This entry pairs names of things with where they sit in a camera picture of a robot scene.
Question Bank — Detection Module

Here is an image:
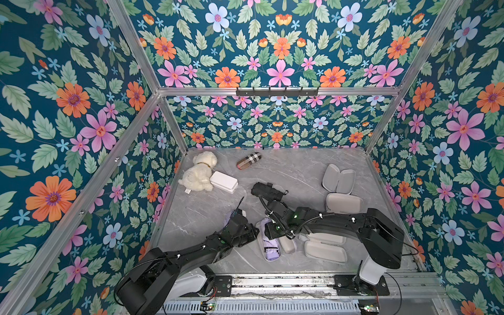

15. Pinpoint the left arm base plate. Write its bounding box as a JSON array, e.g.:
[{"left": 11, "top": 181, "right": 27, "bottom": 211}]
[{"left": 197, "top": 275, "right": 233, "bottom": 297}]

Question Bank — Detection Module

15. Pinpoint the aluminium front rail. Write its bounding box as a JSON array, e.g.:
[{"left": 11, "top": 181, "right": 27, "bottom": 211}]
[{"left": 157, "top": 272, "right": 446, "bottom": 300}]

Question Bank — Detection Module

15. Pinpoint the plaid folded umbrella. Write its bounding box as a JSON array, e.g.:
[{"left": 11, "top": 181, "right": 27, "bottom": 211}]
[{"left": 236, "top": 152, "right": 262, "bottom": 170}]

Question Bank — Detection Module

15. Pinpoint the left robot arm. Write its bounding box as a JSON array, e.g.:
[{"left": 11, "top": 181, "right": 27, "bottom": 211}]
[{"left": 114, "top": 209, "right": 259, "bottom": 314}]

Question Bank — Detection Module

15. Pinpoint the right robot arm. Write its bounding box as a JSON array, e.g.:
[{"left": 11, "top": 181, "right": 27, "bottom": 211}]
[{"left": 260, "top": 199, "right": 404, "bottom": 285}]

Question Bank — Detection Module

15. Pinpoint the white closed umbrella case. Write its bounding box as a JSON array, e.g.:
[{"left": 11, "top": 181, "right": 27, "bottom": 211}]
[{"left": 210, "top": 171, "right": 238, "bottom": 194}]

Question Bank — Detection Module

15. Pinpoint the white plush dog toy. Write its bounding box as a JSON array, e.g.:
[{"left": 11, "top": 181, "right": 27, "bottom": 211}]
[{"left": 178, "top": 151, "right": 218, "bottom": 194}]

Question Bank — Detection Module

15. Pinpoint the black hook rail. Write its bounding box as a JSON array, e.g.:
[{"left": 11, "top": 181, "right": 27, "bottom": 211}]
[{"left": 235, "top": 87, "right": 319, "bottom": 98}]

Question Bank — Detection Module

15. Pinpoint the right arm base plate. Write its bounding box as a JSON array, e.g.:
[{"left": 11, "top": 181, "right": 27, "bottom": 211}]
[{"left": 333, "top": 274, "right": 390, "bottom": 296}]

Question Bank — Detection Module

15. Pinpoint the beige case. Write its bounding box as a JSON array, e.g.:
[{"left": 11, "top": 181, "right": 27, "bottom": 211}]
[
  {"left": 300, "top": 233, "right": 348, "bottom": 264},
  {"left": 322, "top": 164, "right": 356, "bottom": 194},
  {"left": 325, "top": 193, "right": 364, "bottom": 214}
]

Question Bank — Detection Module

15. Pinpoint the black folded umbrella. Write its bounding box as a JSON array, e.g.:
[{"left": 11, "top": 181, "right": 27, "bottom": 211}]
[{"left": 251, "top": 182, "right": 288, "bottom": 202}]

